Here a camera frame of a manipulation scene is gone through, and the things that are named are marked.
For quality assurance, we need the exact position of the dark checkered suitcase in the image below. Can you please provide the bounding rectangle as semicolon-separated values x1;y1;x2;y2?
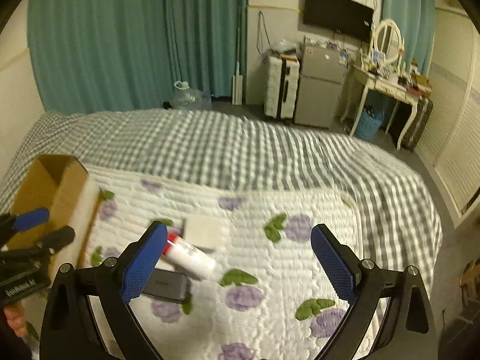
397;95;434;152

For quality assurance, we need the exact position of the white floral quilted mat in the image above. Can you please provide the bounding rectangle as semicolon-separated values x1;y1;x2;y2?
30;164;379;360

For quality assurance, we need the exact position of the white louvered wardrobe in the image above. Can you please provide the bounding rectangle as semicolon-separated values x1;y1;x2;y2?
412;7;480;229

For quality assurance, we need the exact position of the brown cardboard box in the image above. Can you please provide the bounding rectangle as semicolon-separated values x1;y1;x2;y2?
5;154;101;271

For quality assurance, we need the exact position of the oval vanity mirror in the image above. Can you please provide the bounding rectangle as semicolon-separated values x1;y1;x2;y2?
370;20;406;65

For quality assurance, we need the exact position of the blue laundry basket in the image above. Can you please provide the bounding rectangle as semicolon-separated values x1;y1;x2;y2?
354;108;385;139

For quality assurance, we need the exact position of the white flat mop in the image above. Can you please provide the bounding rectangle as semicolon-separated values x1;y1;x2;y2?
232;5;244;106

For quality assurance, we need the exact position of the person's left hand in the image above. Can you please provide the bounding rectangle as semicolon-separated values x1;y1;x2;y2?
4;305;29;338

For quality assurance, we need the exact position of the small white box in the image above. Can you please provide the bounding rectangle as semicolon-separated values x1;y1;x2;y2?
184;215;231;254

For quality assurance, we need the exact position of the teal curtain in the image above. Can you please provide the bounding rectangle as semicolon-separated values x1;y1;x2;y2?
27;0;249;114
380;0;436;72

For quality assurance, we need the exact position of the clear water jug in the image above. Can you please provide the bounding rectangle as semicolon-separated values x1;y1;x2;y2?
171;80;211;110

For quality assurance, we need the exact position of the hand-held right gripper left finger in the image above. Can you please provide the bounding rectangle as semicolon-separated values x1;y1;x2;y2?
40;221;169;360

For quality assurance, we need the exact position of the plastic bag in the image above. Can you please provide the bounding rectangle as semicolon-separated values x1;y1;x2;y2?
271;38;299;56

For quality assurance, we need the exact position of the grey checkered bed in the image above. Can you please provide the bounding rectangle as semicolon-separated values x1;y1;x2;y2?
0;108;443;349

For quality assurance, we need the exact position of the silver mini fridge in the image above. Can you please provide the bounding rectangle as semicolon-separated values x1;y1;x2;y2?
293;43;349;129

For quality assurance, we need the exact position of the white tube with red cap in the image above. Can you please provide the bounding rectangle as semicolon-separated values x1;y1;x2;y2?
162;233;217;280

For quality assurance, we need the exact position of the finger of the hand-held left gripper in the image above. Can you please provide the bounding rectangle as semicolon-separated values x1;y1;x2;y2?
0;208;50;250
0;226;76;267

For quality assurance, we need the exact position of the white dressing table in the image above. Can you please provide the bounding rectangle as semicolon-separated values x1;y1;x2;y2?
349;64;422;151

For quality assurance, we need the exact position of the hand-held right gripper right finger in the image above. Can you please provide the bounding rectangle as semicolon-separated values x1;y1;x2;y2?
310;224;440;360

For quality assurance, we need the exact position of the black wall television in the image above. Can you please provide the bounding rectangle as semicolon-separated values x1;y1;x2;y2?
302;0;375;44

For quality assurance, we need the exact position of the white suitcase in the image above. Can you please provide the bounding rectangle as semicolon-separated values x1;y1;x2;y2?
263;52;302;120

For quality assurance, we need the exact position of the black rectangular case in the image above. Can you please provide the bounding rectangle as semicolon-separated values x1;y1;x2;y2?
142;268;192;304

